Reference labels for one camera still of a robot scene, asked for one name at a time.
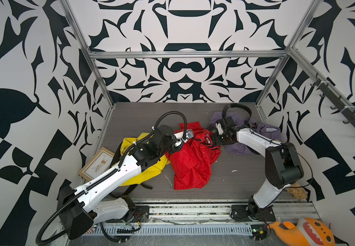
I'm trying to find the black coat hook rail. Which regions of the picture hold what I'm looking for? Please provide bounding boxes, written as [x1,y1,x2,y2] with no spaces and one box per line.
[311,72,355,145]

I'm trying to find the red trousers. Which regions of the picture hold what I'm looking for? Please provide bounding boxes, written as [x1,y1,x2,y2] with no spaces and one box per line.
[165,121,222,191]

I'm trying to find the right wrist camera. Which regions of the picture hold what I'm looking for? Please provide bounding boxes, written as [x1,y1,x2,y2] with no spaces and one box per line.
[215,123,224,135]

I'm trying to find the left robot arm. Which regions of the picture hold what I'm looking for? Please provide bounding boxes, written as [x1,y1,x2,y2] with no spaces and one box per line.
[36,125,194,246]

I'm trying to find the brown teddy bear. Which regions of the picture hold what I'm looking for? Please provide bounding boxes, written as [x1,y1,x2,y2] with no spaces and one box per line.
[286,183,308,200]

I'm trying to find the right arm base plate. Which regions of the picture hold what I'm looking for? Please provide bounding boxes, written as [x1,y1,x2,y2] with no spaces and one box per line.
[230,203,276,222]

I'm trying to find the orange monster plush toy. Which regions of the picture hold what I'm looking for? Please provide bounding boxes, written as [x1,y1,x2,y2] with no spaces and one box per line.
[269,218,336,246]

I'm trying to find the yellow trousers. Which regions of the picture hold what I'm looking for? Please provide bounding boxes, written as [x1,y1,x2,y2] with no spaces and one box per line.
[115,133,171,187]

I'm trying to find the framed picture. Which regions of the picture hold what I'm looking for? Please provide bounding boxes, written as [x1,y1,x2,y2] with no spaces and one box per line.
[78,147,115,181]

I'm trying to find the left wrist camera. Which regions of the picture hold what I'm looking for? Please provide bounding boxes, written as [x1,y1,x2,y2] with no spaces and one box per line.
[174,129,195,146]

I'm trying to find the purple trousers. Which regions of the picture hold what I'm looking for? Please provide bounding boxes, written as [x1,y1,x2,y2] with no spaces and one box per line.
[224,123,281,155]

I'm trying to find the white cable duct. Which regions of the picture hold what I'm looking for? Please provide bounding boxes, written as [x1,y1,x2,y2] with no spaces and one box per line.
[104,224,252,236]

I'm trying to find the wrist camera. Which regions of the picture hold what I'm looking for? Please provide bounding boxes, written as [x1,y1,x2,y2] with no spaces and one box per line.
[215,123,224,135]
[174,129,195,146]

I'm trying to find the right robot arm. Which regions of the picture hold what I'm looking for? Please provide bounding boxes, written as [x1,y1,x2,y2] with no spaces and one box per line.
[207,117,304,215]

